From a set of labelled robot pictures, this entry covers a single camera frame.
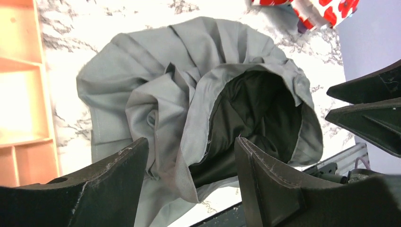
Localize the grey skirt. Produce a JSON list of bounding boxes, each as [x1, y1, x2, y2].
[[77, 17, 323, 227]]

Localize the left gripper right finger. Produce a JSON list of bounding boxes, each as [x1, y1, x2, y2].
[[234, 137, 401, 227]]

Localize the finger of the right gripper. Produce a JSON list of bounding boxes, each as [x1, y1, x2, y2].
[[325, 98, 401, 157], [327, 60, 401, 104]]

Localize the peach compartment tray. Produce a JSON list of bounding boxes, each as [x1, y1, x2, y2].
[[0, 0, 60, 187]]

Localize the red poppy print cloth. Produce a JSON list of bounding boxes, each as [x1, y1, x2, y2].
[[251, 0, 359, 34]]

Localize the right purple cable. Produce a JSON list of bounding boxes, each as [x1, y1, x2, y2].
[[354, 155, 371, 171]]

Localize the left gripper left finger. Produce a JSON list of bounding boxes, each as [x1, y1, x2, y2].
[[0, 138, 149, 227]]

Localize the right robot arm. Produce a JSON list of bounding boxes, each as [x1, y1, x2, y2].
[[304, 61, 401, 184]]

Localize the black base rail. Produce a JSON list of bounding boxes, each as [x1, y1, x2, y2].
[[191, 202, 246, 227]]

